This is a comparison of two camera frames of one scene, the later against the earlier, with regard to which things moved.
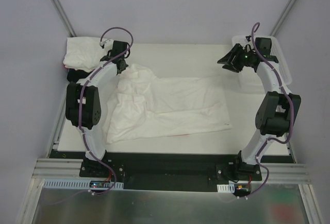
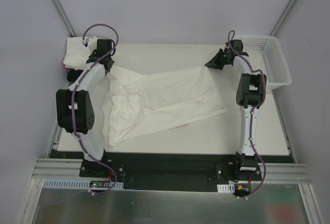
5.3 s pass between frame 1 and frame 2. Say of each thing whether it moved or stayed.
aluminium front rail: stayed
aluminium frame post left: stayed
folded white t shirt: stayed
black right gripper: moved
